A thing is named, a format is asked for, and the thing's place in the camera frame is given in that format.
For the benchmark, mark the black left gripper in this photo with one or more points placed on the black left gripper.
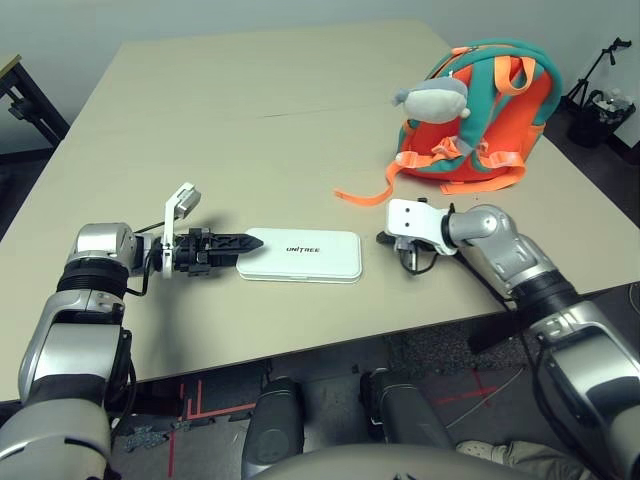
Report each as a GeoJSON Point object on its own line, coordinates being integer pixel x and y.
{"type": "Point", "coordinates": [192, 252]}

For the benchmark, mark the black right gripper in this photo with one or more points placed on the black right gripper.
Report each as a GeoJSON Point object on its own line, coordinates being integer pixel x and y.
{"type": "Point", "coordinates": [425, 248]}

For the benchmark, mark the white Unitree box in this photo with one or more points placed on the white Unitree box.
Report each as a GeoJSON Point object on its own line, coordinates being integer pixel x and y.
{"type": "Point", "coordinates": [310, 260]}

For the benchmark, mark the grey white plush toy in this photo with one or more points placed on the grey white plush toy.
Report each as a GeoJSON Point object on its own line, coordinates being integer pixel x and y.
{"type": "Point", "coordinates": [435, 105]}

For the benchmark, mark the orange and teal backpack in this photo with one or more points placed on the orange and teal backpack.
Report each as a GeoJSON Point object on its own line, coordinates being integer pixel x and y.
{"type": "Point", "coordinates": [510, 115]}

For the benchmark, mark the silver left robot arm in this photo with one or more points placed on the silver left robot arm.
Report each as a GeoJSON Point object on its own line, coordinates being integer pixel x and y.
{"type": "Point", "coordinates": [95, 245]}

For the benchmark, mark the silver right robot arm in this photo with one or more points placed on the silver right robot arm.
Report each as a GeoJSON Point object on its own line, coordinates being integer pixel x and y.
{"type": "Point", "coordinates": [500, 235]}

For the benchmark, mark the red floor tape lines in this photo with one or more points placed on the red floor tape lines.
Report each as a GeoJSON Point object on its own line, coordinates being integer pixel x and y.
{"type": "Point", "coordinates": [192, 405]}

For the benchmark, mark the dark grey robot right leg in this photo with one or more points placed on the dark grey robot right leg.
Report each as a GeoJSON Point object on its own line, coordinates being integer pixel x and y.
{"type": "Point", "coordinates": [400, 410]}

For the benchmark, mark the dark grey robot leg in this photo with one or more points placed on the dark grey robot leg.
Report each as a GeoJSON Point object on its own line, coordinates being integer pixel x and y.
{"type": "Point", "coordinates": [272, 425]}
{"type": "Point", "coordinates": [400, 410]}

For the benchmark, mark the red floor tape cross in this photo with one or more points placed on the red floor tape cross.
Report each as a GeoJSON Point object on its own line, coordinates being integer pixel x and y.
{"type": "Point", "coordinates": [465, 396]}

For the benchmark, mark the dark grey robot left leg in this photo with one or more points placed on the dark grey robot left leg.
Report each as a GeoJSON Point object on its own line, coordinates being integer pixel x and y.
{"type": "Point", "coordinates": [272, 425]}

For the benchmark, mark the grey crumpled floor debris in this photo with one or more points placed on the grey crumpled floor debris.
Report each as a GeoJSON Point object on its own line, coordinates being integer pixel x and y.
{"type": "Point", "coordinates": [150, 437]}

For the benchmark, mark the grey robot torso shell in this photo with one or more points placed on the grey robot torso shell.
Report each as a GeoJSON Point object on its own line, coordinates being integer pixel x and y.
{"type": "Point", "coordinates": [400, 467]}

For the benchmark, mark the white perforated clog shoe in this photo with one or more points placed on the white perforated clog shoe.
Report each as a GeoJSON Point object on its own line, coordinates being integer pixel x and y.
{"type": "Point", "coordinates": [477, 450]}

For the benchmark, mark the black bin with clutter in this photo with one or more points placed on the black bin with clutter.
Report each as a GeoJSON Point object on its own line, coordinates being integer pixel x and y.
{"type": "Point", "coordinates": [590, 130]}

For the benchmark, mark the black tripod stand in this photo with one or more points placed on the black tripod stand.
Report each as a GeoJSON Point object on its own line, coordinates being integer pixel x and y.
{"type": "Point", "coordinates": [581, 86]}

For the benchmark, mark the olive trouser leg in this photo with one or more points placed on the olive trouser leg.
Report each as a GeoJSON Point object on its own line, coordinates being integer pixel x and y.
{"type": "Point", "coordinates": [540, 460]}

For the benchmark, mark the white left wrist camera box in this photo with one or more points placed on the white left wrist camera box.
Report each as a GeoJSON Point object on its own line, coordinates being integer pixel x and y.
{"type": "Point", "coordinates": [186, 200]}

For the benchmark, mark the side table with black frame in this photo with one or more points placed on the side table with black frame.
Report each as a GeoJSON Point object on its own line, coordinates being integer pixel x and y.
{"type": "Point", "coordinates": [19, 109]}

